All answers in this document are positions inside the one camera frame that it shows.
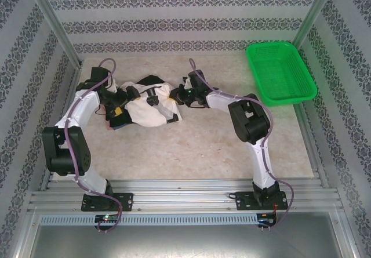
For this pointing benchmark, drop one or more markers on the green plastic basket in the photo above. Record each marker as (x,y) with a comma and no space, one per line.
(278,72)

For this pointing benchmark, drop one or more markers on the small circuit board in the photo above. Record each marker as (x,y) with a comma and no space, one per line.
(107,218)
(268,218)

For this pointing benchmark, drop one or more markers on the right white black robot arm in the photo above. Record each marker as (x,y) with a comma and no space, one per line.
(261,165)

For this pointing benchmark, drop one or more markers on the white t-shirt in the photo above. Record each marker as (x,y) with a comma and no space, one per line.
(145,116)

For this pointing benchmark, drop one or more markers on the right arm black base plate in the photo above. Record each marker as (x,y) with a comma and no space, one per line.
(246,201)

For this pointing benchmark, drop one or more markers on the aluminium side rail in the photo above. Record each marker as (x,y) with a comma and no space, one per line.
(46,177)
(313,142)

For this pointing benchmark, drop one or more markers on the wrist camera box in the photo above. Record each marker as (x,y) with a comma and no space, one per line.
(113,85)
(187,82)

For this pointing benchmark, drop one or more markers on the pink blue garment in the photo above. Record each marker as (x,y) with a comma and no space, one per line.
(116,127)

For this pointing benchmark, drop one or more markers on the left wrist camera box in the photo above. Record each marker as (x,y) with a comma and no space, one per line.
(113,85)

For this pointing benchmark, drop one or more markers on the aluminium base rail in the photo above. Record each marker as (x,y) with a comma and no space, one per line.
(179,194)

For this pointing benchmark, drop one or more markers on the grey metal bottom panel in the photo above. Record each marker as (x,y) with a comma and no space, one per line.
(179,240)

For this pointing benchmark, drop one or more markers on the black t-shirt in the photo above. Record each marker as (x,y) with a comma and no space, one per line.
(150,79)

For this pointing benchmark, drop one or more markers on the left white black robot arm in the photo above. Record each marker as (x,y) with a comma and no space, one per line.
(75,110)

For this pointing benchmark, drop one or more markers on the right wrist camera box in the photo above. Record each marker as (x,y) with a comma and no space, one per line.
(187,82)

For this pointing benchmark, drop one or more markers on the aluminium frame post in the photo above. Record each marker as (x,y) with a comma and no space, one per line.
(52,20)
(311,20)

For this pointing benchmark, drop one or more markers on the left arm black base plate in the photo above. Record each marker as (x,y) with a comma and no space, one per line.
(124,201)

